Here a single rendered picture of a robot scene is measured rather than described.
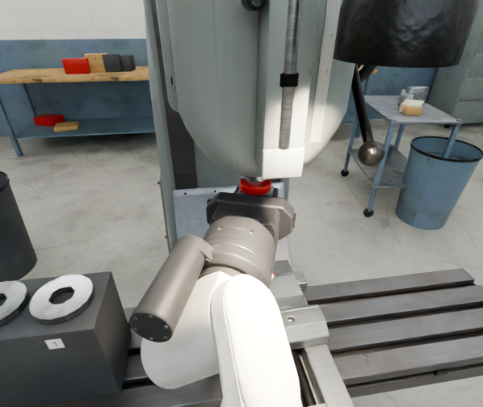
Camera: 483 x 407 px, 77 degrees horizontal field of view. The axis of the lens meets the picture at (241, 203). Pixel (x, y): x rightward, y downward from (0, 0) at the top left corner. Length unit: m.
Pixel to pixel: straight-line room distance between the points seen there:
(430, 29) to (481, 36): 5.19
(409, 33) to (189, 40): 0.19
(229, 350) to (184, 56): 0.25
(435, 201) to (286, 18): 2.51
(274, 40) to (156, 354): 0.27
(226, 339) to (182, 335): 0.05
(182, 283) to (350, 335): 0.52
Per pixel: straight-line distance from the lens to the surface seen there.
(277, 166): 0.29
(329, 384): 0.58
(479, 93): 5.66
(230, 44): 0.30
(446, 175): 2.60
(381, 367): 0.71
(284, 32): 0.27
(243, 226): 0.33
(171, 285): 0.26
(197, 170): 0.84
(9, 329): 0.58
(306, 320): 0.59
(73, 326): 0.54
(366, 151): 0.38
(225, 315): 0.23
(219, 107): 0.31
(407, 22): 0.19
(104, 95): 4.83
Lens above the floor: 1.48
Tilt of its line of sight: 32 degrees down
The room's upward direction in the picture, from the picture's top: straight up
